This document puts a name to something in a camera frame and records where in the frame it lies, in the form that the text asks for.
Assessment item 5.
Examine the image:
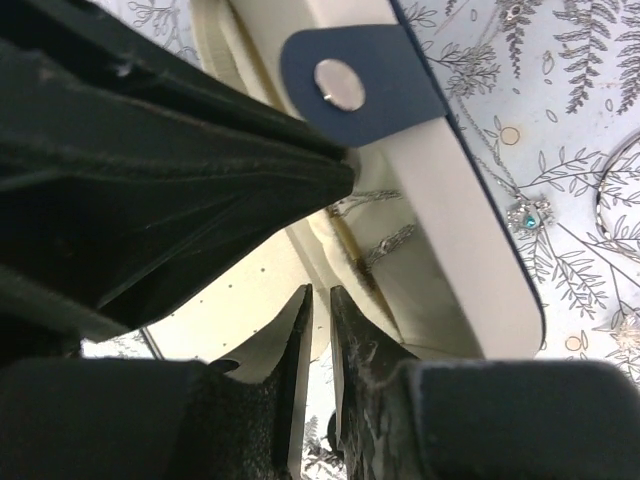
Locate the crystal flower earring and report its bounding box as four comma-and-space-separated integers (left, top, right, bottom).
610, 311, 639, 362

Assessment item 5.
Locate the silver chain necklace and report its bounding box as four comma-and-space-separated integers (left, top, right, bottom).
327, 188, 416, 269

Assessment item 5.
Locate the twisted silver bangle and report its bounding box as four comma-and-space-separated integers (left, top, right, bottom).
594, 130, 639, 262

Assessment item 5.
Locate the floral patterned tablecloth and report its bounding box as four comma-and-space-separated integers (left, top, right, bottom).
97, 1, 639, 479

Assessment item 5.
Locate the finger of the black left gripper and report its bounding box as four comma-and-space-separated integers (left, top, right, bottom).
1, 1, 354, 340

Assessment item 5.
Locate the cream navy jewelry box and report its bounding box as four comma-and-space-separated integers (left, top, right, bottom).
139, 0, 547, 384

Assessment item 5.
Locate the turquoise silver pendant necklace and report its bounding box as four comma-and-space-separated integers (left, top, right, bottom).
449, 89, 556, 240

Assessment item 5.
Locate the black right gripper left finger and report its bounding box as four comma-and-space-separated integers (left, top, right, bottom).
1, 285, 313, 479

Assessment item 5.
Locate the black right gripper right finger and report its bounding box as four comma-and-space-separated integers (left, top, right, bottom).
330, 287, 639, 479

